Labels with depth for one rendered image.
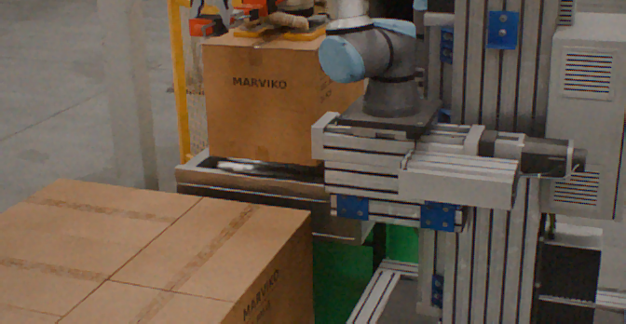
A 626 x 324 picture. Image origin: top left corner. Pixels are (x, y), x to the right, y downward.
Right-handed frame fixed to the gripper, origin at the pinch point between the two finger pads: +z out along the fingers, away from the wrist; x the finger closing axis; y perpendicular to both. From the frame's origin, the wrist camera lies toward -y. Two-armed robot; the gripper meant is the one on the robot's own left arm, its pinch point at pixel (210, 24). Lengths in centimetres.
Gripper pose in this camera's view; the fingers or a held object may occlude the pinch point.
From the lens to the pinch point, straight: 227.6
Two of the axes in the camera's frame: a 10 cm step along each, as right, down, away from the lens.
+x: -9.4, -1.1, 3.3
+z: 0.1, 9.4, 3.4
